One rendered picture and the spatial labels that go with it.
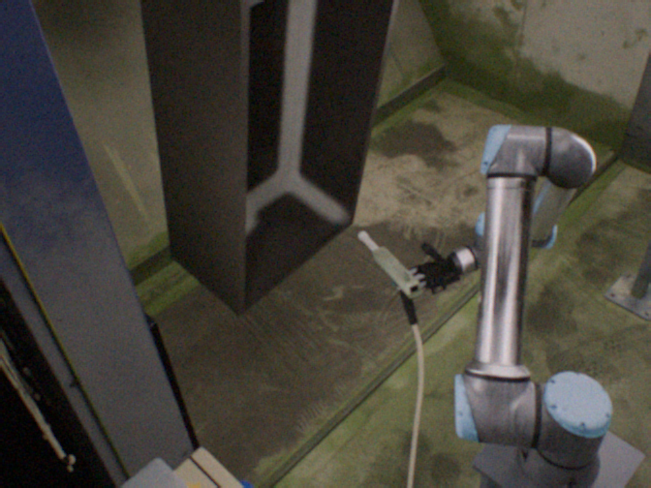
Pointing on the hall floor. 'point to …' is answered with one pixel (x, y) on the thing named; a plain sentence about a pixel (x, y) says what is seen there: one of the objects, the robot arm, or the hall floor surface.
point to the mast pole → (642, 275)
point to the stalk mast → (155, 476)
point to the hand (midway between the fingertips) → (398, 283)
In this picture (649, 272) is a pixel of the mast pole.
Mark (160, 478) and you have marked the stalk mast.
